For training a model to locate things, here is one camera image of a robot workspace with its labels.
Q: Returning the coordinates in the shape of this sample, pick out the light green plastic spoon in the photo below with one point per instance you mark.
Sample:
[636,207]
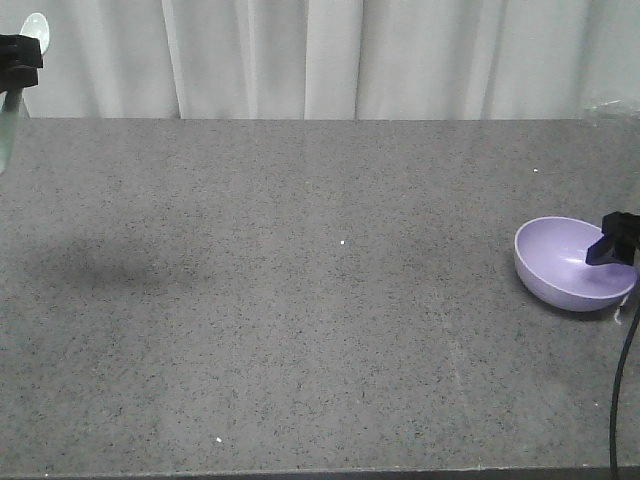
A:
[35,25]

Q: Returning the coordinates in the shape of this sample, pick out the white curtain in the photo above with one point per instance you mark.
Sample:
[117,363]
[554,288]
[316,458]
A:
[423,60]

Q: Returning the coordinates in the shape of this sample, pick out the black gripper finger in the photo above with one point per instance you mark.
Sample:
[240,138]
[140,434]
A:
[17,78]
[20,51]
[609,250]
[622,230]

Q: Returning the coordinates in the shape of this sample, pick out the purple plastic bowl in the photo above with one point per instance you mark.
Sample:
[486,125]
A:
[550,260]

